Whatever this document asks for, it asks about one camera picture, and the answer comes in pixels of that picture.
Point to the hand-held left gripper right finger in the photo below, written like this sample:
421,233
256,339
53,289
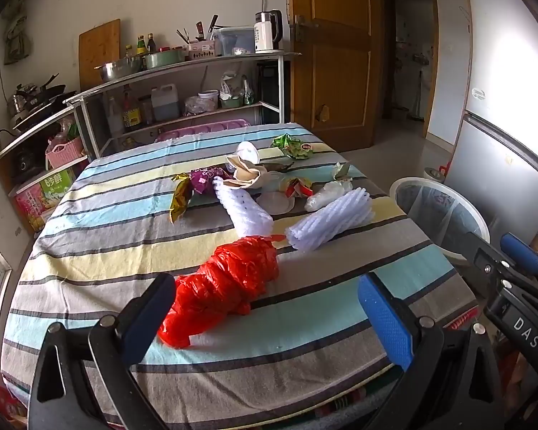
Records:
385,322

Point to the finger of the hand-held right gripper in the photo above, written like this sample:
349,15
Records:
522,253
486,257

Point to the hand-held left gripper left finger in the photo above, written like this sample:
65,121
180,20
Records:
148,318

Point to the white trash bin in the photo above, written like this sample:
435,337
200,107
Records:
435,201

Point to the red plastic bag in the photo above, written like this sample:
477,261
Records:
224,277

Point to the white foam net sleeve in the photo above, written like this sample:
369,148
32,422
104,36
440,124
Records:
327,226
246,212

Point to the gold snack wrapper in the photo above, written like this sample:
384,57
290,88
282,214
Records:
180,199

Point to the small green white wrapper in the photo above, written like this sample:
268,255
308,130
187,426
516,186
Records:
340,171

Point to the white round plastic lid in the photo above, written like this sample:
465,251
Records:
273,204

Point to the yellow red snack packet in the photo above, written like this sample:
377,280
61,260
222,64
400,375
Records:
296,186

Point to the beige paper bag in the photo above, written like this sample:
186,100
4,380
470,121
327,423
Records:
246,174

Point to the dark brown snack packet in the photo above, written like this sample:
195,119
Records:
278,168

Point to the lidded clear plastic cup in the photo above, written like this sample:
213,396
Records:
249,152

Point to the green snack packet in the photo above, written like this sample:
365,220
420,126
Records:
296,147

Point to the striped tablecloth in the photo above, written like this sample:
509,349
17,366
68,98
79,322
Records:
116,242

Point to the silver refrigerator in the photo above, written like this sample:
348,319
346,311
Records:
488,165

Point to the red plaid undercloth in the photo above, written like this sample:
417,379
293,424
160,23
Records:
340,407

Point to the red plastic object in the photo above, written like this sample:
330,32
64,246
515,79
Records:
444,170

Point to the paper towel roll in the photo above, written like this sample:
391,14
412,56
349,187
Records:
432,174

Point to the green cardboard box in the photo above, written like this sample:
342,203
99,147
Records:
56,188

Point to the pink cardboard box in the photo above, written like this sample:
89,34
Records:
29,208

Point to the red printed bag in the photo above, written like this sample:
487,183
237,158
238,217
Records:
4,401

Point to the pink woven basket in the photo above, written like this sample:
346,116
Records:
65,154

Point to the pink plastic box lid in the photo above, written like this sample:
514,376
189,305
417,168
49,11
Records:
197,130

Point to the black rice cooker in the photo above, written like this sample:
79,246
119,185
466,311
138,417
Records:
24,163

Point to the metal kitchen shelf rack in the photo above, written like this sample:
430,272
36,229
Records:
281,85
86,130

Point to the white plastic bottle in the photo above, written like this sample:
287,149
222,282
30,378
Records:
114,118

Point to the red cap sauce bottle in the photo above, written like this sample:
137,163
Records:
131,114

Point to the glass jar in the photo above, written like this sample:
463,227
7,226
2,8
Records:
146,109

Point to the plastic oil jug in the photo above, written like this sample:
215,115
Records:
166,105

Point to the knotted clear plastic bag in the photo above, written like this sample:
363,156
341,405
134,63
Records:
192,107

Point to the wooden door ornament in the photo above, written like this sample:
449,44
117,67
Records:
323,113

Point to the white plastic tub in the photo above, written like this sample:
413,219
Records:
208,98

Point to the black frying pan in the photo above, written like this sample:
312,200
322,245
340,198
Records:
40,114

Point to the green bowl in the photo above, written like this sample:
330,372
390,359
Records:
231,103

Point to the wooden door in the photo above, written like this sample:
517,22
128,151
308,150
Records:
336,76

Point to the black wok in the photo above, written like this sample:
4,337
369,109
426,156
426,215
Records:
49,92

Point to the crumpled white plastic bag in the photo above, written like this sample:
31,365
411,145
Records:
231,85

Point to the green pouch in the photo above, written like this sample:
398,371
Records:
249,92

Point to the steel mixing basin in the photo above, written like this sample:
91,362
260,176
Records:
119,69

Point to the steel pot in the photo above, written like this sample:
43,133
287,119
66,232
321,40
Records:
18,103

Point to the pale green pot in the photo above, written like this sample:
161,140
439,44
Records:
163,59

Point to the small seasoning bottle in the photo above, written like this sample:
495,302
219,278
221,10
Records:
129,51

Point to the yellow cap sauce bottle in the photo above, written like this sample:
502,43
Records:
141,47

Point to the wooden cutting board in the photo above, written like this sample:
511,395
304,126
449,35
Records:
99,49

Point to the pink utensil holder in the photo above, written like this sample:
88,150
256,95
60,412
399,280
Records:
201,50

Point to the dark sauce bottle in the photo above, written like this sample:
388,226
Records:
151,45

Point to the dark chopsticks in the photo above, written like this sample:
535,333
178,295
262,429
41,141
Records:
184,36

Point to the clear plastic storage box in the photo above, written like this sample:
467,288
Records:
233,40

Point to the white electric kettle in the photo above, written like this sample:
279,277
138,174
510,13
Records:
264,33

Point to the hanging cloth bag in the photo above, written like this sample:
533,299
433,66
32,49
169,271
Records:
15,36

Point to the wooden door frame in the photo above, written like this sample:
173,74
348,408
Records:
432,53

